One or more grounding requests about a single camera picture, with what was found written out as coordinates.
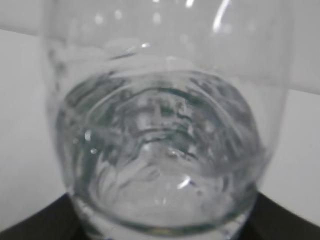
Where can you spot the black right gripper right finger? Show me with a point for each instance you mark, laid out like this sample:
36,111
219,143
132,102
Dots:
270,221

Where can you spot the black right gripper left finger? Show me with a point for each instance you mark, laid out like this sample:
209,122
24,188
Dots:
58,221

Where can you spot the clear water bottle green label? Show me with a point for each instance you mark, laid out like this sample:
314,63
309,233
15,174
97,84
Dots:
165,113

